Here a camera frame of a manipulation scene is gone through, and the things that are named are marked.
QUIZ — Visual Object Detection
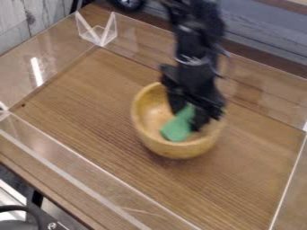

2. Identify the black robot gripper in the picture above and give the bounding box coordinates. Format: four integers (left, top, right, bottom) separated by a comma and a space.
161, 57, 226, 131

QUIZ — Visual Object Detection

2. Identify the green rectangular block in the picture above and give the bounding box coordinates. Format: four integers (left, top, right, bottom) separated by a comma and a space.
159, 104, 195, 143

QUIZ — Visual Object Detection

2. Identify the brown wooden bowl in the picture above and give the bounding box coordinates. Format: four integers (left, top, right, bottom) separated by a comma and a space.
131, 82, 226, 159

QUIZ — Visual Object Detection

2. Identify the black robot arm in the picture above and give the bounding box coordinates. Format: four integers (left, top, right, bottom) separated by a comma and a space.
107, 0, 229, 131

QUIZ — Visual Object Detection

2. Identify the clear acrylic corner bracket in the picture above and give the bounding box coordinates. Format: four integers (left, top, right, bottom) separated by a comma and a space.
75, 12, 118, 48

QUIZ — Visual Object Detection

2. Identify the clear acrylic enclosure wall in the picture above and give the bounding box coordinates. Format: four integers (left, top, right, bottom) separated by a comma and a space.
0, 4, 307, 230

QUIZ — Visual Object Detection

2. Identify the black table leg bracket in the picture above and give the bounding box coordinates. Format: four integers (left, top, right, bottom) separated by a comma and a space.
27, 190, 70, 230

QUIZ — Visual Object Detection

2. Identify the black cable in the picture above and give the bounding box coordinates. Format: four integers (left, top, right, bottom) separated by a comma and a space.
0, 204, 39, 230

